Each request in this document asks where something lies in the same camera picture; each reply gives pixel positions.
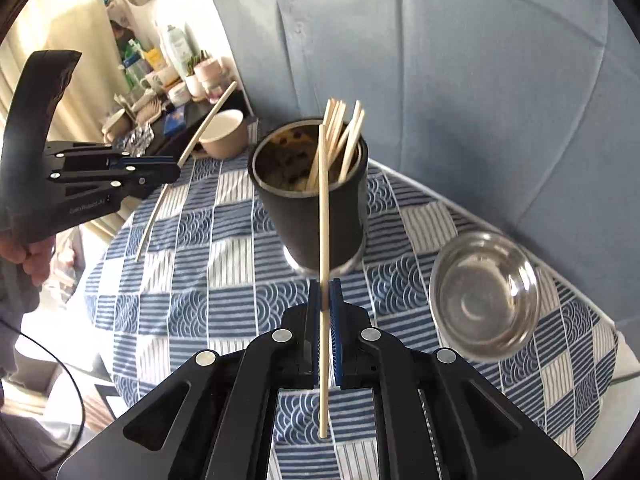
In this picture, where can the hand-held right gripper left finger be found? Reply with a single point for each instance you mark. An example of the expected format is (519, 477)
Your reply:
(314, 320)

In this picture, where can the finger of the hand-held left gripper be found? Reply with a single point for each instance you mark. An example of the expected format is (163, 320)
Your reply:
(145, 160)
(155, 174)

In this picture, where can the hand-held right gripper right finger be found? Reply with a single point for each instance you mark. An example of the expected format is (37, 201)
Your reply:
(336, 330)

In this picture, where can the pale bamboo chopstick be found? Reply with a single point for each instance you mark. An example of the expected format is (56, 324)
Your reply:
(324, 240)
(210, 120)

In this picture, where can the black cylindrical cup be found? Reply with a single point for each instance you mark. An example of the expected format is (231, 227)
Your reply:
(300, 225)

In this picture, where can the group of bamboo chopsticks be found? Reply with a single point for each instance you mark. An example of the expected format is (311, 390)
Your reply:
(352, 132)

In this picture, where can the person's left forearm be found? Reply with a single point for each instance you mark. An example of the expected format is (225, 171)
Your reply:
(15, 295)

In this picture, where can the person's left hand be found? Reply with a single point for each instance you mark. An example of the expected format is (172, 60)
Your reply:
(35, 257)

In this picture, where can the crumpled foil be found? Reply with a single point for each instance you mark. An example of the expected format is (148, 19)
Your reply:
(136, 140)

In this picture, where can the blue box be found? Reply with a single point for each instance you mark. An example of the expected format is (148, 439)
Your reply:
(175, 122)

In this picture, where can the wooden hairbrush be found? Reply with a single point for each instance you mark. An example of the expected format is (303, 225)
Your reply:
(148, 110)

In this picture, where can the white jar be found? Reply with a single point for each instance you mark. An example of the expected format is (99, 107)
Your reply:
(178, 94)

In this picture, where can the beige mug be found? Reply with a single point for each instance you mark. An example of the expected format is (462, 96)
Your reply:
(222, 140)

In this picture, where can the white printed mug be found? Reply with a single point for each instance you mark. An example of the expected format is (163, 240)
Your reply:
(157, 81)

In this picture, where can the green bottle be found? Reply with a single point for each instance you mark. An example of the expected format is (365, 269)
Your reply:
(132, 62)

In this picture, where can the pink plant pot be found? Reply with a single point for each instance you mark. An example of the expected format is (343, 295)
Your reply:
(209, 77)

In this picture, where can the blue patterned tablecloth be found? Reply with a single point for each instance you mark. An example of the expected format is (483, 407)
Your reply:
(200, 280)

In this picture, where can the white spray bottle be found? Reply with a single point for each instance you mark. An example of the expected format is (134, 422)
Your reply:
(177, 45)

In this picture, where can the stainless steel bowl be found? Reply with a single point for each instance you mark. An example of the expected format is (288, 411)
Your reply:
(480, 300)

